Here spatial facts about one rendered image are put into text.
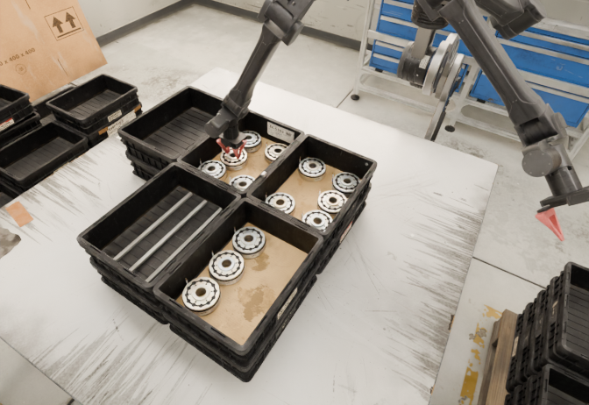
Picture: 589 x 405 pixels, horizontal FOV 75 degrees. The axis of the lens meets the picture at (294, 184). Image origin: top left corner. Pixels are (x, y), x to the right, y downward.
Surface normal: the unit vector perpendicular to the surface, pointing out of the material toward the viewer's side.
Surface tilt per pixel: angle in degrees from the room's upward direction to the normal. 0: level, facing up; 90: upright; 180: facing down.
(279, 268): 0
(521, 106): 87
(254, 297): 0
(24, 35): 78
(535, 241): 0
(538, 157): 72
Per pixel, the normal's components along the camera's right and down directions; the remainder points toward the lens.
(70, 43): 0.83, 0.18
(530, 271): 0.04, -0.70
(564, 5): -0.50, 0.60
